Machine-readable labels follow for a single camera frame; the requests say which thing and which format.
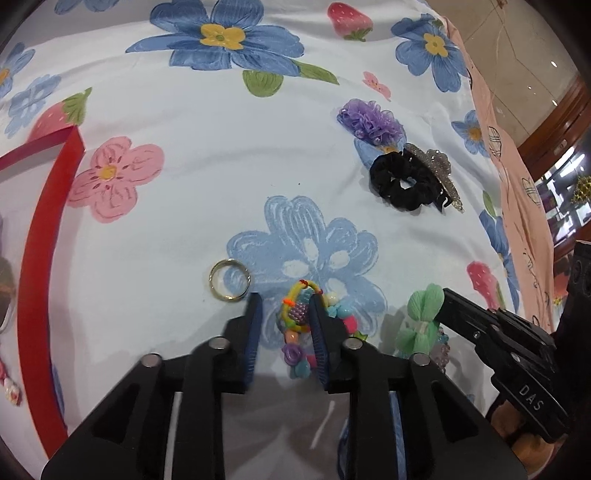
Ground pink printed cloth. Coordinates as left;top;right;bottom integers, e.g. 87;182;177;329
425;0;561;333

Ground rhinestone claw hair clip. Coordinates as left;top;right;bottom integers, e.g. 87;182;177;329
404;143;465;214

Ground pink hair clip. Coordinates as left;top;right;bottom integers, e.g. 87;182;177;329
0;355;23;407

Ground colourful bead bracelet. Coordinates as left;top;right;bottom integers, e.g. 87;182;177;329
281;300;370;380

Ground brown wooden furniture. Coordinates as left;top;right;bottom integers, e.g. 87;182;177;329
517;69;591;259

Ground person's right hand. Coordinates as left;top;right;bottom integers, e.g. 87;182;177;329
489;401;566;467

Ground red shallow box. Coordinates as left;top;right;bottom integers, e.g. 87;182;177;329
0;126;86;462

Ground gold ring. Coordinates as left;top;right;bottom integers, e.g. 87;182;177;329
209;259;253;303

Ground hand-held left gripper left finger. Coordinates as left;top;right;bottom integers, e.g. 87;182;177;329
41;292;264;480

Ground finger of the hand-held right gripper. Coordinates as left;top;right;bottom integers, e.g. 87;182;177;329
436;287;499;352

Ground green bow hair tie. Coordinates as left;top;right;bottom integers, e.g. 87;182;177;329
394;283;445;358

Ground colourful woven hair tie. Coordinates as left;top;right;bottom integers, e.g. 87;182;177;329
278;279;331;334

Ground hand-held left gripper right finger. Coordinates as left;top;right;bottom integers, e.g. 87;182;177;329
308;295;527;480

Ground black scrunchie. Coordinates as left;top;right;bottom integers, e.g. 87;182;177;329
369;151;437;212

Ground purple ruffled scrunchie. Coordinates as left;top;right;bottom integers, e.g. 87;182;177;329
337;99;407;153

